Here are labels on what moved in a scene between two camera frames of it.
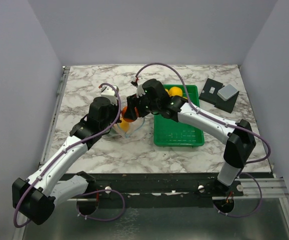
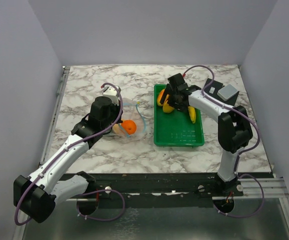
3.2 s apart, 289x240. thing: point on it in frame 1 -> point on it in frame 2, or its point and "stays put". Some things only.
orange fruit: (123, 111) -> (129, 126)
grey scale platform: (227, 92) stays put
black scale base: (209, 94) stays put
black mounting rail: (224, 184) stays put
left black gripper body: (114, 112) stays put
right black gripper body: (144, 106) -> (173, 101)
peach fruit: (124, 125) -> (116, 128)
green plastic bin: (167, 132) stays put
